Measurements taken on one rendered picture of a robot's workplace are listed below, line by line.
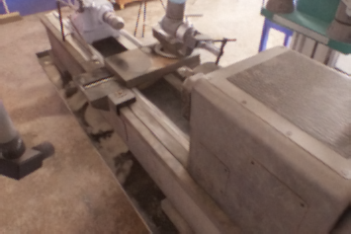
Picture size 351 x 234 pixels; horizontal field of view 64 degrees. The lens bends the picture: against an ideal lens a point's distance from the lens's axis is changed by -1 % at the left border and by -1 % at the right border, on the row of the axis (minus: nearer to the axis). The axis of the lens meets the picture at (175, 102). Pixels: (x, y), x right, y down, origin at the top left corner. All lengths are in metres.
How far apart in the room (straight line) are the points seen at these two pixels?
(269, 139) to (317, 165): 0.13
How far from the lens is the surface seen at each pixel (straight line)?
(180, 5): 1.34
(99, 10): 2.14
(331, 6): 1.95
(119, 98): 1.64
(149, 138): 1.44
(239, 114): 0.84
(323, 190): 0.75
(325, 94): 0.98
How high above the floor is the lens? 1.86
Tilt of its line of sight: 39 degrees down
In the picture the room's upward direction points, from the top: straight up
